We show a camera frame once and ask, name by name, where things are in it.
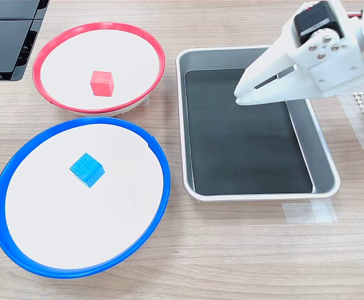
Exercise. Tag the red cube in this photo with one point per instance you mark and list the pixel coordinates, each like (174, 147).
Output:
(101, 83)

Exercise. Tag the blue cube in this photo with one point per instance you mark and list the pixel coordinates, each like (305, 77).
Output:
(86, 170)

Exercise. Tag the steel tray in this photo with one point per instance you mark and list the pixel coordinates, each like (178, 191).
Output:
(322, 140)

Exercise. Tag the black tray mat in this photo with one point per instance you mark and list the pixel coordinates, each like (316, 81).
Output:
(247, 147)

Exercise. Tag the clear tape piece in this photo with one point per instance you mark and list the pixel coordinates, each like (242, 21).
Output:
(309, 212)

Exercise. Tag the red-rimmed white plate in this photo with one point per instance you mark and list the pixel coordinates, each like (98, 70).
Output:
(122, 62)

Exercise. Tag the blue-rimmed white plate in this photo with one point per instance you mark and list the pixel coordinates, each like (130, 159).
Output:
(75, 225)

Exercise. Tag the black flat device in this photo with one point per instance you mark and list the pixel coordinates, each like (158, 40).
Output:
(3, 43)

